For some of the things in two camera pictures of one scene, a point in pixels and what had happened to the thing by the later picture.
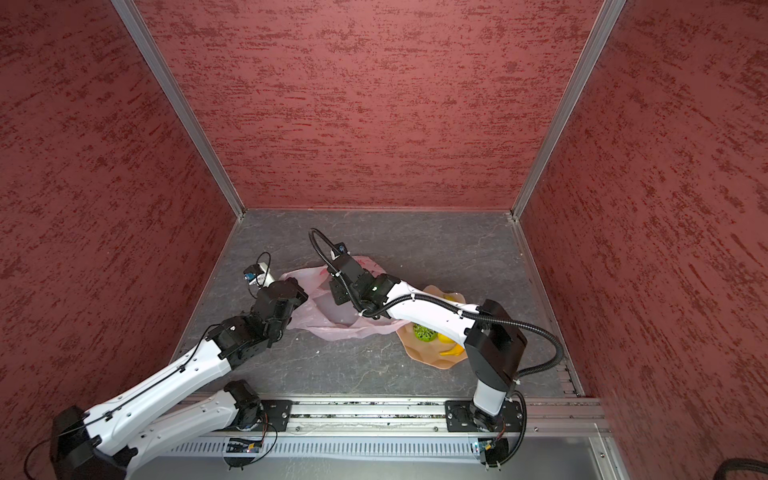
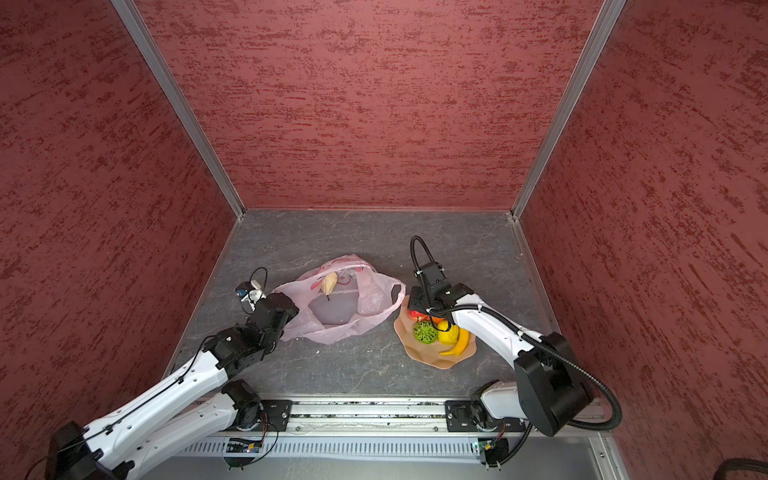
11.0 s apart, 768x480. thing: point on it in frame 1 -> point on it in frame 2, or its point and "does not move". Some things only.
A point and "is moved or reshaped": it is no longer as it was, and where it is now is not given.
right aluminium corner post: [567, 104] does not move
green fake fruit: [424, 334] does not move
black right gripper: [337, 286] -> [414, 303]
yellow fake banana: [456, 350] does not move
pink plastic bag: [323, 318] is moved or reshaped
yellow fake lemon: [445, 339] does not move
